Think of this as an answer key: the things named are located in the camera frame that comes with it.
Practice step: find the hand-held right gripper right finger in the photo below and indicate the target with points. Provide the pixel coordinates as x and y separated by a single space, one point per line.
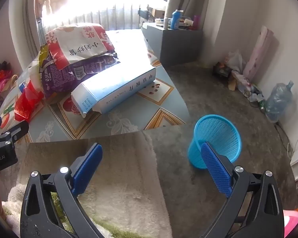
215 169

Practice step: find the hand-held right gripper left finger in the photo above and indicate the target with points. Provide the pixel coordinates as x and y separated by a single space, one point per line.
87 168

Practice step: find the blue plastic mesh basket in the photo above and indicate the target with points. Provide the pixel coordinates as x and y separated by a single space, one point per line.
220 131

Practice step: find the purple snack bag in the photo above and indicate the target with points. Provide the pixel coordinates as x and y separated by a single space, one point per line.
69 75

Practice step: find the blue and white carton box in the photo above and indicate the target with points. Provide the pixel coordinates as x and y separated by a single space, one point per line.
119 89

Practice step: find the white and red snack bag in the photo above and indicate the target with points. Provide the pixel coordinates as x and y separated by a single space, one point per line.
77 44

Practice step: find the red plastic wrapper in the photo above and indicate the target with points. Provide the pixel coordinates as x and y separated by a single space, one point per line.
25 104

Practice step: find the brown paper bag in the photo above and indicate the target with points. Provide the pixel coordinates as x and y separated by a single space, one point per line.
7 96

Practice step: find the red plastic bag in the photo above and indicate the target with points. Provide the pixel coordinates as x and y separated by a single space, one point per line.
2 81

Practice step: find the yellow foil wrapper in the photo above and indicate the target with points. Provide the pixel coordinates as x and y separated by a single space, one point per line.
43 55

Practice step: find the green bottle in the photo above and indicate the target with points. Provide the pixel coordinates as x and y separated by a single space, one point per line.
263 106

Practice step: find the brown cardboard piece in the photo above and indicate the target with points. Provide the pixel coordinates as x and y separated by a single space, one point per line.
232 84

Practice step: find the pile of floor clutter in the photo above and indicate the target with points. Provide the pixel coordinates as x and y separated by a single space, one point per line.
248 86

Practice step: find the large clear water jug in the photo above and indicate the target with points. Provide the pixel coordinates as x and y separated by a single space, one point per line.
277 101

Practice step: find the pink cloth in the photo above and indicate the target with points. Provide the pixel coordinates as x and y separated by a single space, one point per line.
292 224

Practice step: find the black box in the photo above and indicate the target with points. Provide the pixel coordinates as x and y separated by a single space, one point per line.
222 70

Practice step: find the white plastic bag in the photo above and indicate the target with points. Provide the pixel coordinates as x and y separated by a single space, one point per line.
235 59

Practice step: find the pink rolled mat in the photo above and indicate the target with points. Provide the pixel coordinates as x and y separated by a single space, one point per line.
259 52

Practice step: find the grey cabinet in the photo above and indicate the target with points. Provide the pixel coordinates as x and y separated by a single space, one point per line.
173 44

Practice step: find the window railing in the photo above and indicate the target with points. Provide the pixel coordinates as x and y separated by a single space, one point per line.
109 17

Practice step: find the purple cup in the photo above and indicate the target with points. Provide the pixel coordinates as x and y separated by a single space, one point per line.
197 21

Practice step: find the blue bottle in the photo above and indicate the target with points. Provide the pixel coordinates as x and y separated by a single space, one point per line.
175 19

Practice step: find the cardboard box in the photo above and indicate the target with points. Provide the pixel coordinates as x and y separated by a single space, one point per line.
157 13

